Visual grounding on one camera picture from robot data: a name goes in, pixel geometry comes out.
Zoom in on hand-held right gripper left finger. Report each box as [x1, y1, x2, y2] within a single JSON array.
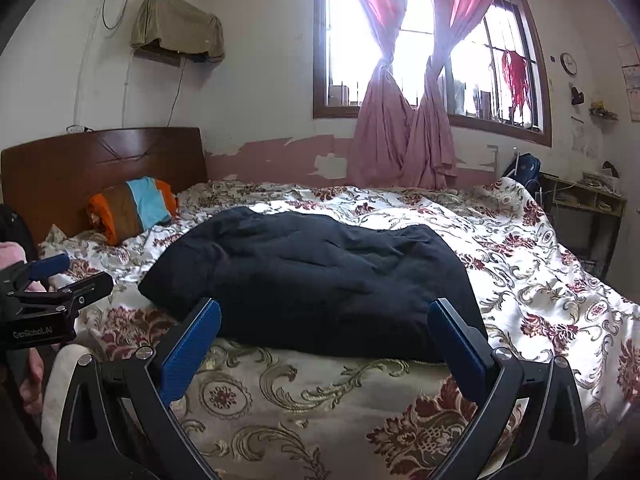
[[56, 297, 223, 480]]

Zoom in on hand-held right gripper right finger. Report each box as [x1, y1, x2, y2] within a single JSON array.
[[427, 298, 588, 480]]

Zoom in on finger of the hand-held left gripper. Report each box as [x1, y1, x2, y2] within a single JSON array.
[[7, 272, 115, 312], [27, 254, 71, 282]]

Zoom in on dark navy padded jacket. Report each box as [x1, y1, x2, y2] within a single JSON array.
[[137, 206, 488, 363]]

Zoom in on person's left forearm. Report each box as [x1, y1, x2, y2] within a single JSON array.
[[0, 360, 56, 480]]

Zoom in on person's left hand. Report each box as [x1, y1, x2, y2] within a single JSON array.
[[20, 347, 46, 413]]

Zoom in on pink fuzzy cloth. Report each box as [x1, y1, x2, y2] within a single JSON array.
[[0, 241, 48, 293]]

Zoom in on dark cloth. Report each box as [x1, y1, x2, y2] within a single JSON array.
[[0, 204, 38, 263]]

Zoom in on white cloth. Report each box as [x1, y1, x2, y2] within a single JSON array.
[[41, 344, 101, 461]]

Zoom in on wooden headboard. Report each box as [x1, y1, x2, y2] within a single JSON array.
[[0, 126, 208, 246]]

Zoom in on striped orange blue pillow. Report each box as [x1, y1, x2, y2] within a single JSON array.
[[87, 176, 180, 246]]

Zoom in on floral bedspread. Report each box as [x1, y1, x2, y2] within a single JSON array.
[[37, 177, 640, 480]]

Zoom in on blue backpack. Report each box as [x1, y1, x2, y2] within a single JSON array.
[[501, 154, 542, 193]]

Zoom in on wooden shelf desk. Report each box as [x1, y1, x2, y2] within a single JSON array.
[[540, 172, 628, 281]]

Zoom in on pink curtain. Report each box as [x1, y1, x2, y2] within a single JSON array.
[[337, 0, 416, 188], [400, 0, 511, 190]]

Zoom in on cloth-covered air conditioner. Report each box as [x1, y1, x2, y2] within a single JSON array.
[[130, 0, 225, 63]]

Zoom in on red hanging garment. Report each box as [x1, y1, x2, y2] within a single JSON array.
[[501, 50, 531, 116]]

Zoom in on wooden framed window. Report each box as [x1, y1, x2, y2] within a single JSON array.
[[312, 0, 553, 147]]

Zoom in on black air conditioner cable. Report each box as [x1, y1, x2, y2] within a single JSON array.
[[167, 57, 187, 128]]

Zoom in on wall calendar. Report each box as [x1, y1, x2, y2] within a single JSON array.
[[617, 42, 640, 121]]

